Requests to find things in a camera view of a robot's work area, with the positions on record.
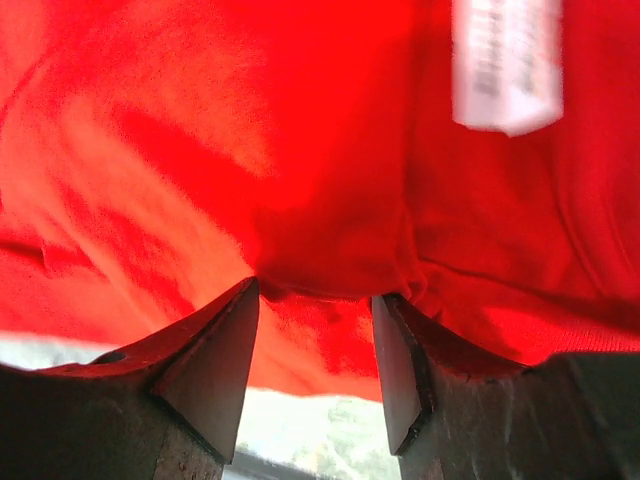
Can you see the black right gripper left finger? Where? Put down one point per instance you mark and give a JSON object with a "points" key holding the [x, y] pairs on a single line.
{"points": [[165, 407]]}

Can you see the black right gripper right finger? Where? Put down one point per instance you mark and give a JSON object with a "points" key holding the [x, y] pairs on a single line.
{"points": [[454, 410]]}

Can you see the bright red t shirt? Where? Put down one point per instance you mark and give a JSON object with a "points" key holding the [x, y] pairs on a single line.
{"points": [[155, 153]]}

